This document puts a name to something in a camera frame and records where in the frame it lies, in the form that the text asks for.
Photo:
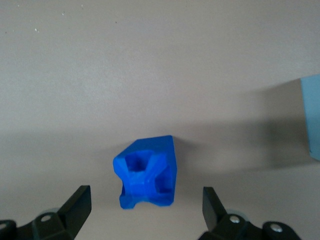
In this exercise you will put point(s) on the blue plastic part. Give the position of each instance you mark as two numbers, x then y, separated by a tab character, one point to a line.
146	172

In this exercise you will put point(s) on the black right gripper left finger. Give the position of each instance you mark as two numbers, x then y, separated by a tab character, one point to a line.
67	215

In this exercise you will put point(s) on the gray square base block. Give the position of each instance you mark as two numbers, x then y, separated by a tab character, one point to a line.
312	117

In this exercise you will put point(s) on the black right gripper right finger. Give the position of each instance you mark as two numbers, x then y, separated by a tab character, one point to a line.
225	220

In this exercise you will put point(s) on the brown table cover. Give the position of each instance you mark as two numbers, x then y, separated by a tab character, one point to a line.
100	75

